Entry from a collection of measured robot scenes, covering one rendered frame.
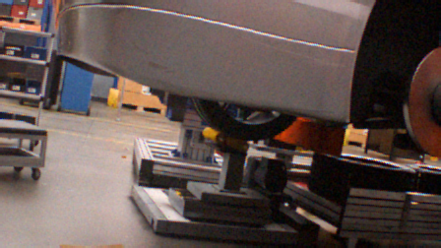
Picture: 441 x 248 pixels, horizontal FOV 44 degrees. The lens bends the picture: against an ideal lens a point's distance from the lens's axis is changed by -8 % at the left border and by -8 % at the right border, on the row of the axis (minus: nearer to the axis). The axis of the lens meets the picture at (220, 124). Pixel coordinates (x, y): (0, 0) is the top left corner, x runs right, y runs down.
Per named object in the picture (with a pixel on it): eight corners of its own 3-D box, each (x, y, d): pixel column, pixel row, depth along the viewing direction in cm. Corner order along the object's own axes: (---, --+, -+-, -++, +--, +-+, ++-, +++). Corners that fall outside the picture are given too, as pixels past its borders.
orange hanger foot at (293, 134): (316, 153, 316) (327, 91, 314) (280, 140, 366) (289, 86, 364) (342, 156, 321) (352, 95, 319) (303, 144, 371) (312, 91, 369)
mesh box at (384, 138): (388, 160, 1091) (397, 112, 1085) (362, 153, 1216) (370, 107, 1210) (423, 166, 1108) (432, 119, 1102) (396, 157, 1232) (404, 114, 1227)
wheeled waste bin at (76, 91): (57, 112, 891) (67, 51, 886) (56, 109, 952) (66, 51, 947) (89, 116, 908) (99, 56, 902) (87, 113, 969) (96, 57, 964)
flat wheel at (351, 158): (361, 211, 300) (371, 167, 299) (284, 184, 354) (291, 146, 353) (427, 210, 338) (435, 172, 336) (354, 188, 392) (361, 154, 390)
